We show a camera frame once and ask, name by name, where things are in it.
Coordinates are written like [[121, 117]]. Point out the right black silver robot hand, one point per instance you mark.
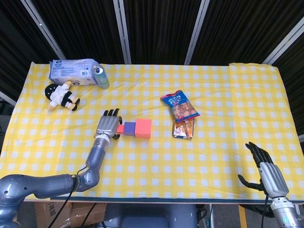
[[273, 178]]

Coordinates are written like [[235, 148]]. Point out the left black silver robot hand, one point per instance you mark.
[[107, 124]]

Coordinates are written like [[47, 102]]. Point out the small red foam cube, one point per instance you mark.
[[120, 129]]

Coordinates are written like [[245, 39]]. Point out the purple foam cube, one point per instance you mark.
[[129, 128]]

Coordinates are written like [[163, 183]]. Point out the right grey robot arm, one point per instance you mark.
[[285, 212]]

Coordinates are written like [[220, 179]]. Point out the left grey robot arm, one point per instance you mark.
[[47, 185]]

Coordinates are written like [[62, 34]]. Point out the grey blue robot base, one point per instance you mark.
[[149, 216]]

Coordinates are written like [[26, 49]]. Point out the yellow checkered tablecloth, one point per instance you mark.
[[178, 166]]

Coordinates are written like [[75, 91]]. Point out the large red foam cube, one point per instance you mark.
[[143, 129]]

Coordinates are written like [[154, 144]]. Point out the light green drink can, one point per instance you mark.
[[101, 77]]

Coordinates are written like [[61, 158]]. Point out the yellow table leg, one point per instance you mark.
[[242, 217]]

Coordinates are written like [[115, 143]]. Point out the black white plush doll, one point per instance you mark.
[[60, 96]]

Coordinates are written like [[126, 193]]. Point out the blue white tissue pack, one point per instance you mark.
[[69, 72]]

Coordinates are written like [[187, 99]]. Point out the orange snack box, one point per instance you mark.
[[183, 129]]

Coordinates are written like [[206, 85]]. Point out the blue snack bag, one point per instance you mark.
[[181, 107]]

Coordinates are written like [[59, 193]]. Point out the brown cardboard box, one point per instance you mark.
[[76, 215]]

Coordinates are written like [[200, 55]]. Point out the white backdrop frame post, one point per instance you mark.
[[196, 33], [122, 31], [42, 28], [285, 40]]

